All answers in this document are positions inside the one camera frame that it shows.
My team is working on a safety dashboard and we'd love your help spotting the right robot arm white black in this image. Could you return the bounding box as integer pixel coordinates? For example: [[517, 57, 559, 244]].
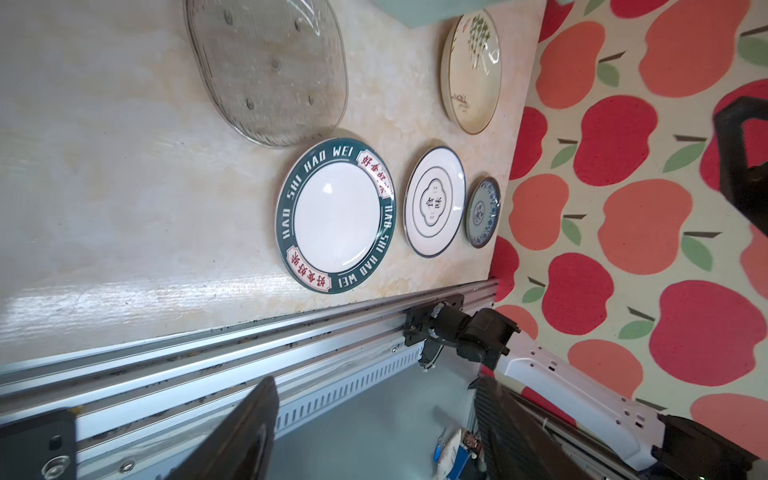
[[445, 83, 767, 479]]

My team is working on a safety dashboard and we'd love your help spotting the light green plastic bin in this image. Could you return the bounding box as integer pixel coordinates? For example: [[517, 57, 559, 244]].
[[372, 0, 504, 29]]

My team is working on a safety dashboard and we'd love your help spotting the cream plate with plant motif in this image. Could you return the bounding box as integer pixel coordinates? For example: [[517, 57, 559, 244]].
[[440, 9, 502, 135]]

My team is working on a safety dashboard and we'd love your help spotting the white plate black line pattern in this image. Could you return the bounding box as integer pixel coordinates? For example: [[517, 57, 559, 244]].
[[403, 146, 467, 258]]

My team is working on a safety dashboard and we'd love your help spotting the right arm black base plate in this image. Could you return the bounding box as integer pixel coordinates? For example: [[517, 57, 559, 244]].
[[403, 294, 469, 346]]

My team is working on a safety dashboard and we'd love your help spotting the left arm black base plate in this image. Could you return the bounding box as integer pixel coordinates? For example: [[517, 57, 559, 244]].
[[1, 409, 77, 480]]

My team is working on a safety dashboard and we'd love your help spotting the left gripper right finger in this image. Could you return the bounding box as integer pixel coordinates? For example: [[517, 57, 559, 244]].
[[469, 377, 589, 480]]

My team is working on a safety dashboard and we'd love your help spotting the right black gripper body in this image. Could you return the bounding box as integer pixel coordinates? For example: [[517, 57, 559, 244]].
[[714, 96, 767, 235]]

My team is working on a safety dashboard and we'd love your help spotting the front aluminium rail base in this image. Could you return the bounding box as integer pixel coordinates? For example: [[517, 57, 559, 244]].
[[1, 280, 497, 479]]

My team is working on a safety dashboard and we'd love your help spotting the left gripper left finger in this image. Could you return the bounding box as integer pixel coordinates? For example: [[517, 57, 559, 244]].
[[168, 376, 279, 480]]

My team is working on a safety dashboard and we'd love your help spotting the large green rim lettered plate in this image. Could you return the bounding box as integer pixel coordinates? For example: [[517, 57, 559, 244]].
[[275, 137, 397, 295]]

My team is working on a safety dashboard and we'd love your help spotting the blue white patterned plate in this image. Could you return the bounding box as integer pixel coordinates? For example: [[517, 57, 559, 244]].
[[465, 176, 501, 249]]

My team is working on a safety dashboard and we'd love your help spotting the grey clear glass plate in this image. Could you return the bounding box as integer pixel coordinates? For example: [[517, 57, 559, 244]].
[[184, 0, 349, 148]]

